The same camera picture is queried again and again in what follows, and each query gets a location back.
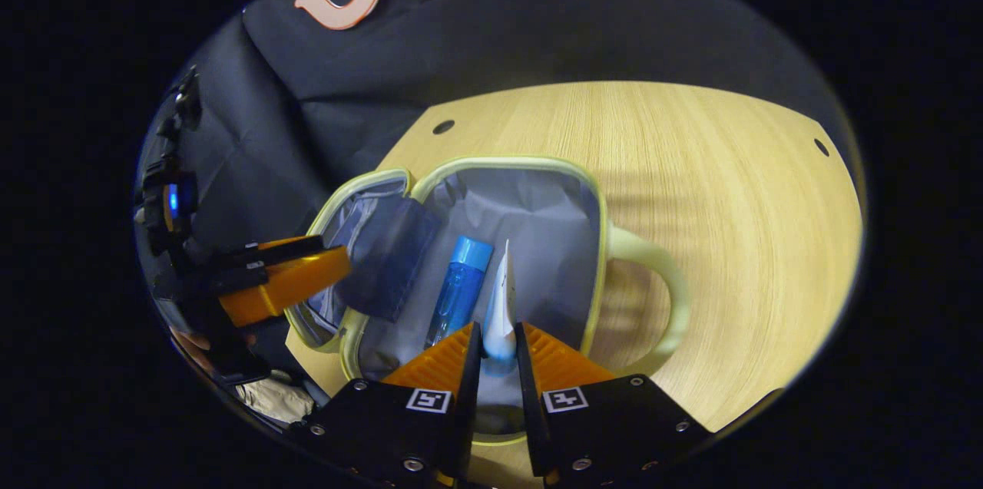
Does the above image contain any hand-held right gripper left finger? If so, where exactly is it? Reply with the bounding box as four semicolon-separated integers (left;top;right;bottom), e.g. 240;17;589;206
288;322;483;488

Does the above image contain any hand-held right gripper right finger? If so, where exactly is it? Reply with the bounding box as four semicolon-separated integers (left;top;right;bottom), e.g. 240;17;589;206
515;322;711;488

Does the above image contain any translucent blue cream tube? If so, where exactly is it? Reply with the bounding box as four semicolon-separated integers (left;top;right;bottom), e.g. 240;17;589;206
478;240;527;436

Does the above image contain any blue capped glass bottle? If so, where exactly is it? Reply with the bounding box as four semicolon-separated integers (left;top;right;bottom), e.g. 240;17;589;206
425;236;494;348

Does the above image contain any pale yellow suitcase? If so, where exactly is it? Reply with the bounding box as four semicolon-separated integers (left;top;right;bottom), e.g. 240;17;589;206
284;157;690;444

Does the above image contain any beige cloth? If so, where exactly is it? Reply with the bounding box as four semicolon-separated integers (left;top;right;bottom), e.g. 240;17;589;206
237;378;316;426

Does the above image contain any black backdrop cloth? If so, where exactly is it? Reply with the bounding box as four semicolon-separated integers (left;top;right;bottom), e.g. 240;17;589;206
138;0;853;298

